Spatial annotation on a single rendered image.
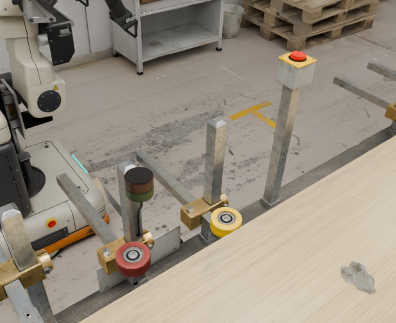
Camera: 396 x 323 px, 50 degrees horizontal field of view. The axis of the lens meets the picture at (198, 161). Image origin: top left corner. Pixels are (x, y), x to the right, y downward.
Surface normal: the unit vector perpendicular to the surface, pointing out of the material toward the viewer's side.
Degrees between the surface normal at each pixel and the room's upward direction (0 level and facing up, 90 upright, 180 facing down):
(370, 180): 0
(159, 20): 90
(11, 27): 90
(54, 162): 0
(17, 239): 90
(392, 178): 0
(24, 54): 90
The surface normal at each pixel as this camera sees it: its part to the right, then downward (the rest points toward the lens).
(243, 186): 0.04, -0.78
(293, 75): -0.79, 0.36
